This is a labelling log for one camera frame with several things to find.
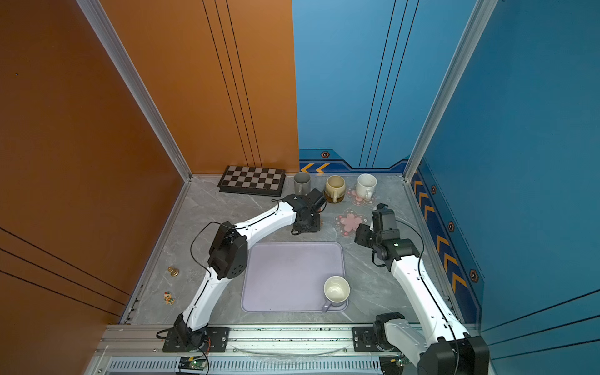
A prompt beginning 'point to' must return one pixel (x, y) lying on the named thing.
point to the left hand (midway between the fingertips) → (317, 226)
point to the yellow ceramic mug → (335, 187)
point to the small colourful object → (168, 298)
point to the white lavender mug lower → (336, 291)
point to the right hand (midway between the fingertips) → (363, 232)
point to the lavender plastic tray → (290, 276)
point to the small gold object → (174, 272)
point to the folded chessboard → (252, 180)
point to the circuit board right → (391, 365)
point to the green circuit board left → (197, 362)
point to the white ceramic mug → (366, 187)
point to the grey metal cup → (302, 183)
